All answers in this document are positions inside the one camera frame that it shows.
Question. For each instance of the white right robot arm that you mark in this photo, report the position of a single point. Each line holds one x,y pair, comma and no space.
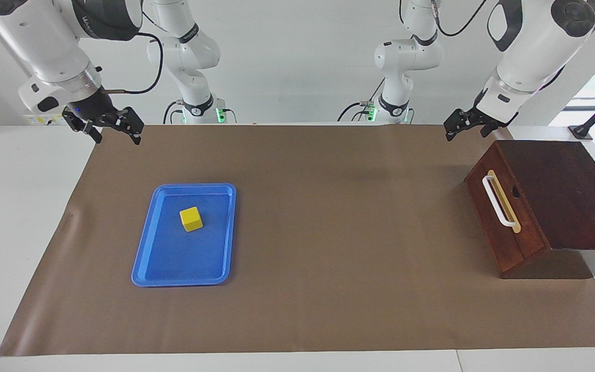
49,46

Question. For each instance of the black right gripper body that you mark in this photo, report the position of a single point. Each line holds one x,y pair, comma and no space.
98,106

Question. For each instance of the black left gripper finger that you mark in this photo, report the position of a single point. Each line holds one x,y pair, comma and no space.
460,119
488,129

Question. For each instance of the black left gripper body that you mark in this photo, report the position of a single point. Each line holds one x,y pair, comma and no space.
483,118

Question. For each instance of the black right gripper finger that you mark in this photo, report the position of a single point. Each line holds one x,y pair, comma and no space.
83,121
132,121

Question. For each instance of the blue plastic tray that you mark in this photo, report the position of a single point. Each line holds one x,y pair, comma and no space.
184,258

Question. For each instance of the dark wooden drawer cabinet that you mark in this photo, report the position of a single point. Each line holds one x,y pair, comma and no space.
566,191

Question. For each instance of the yellow cube block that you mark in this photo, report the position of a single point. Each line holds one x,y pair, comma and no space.
191,219

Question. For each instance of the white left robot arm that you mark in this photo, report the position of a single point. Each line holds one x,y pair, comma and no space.
535,46

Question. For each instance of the brown table mat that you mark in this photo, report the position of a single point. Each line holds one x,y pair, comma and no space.
328,258

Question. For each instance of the white wall socket box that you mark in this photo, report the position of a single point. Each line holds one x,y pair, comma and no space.
44,120

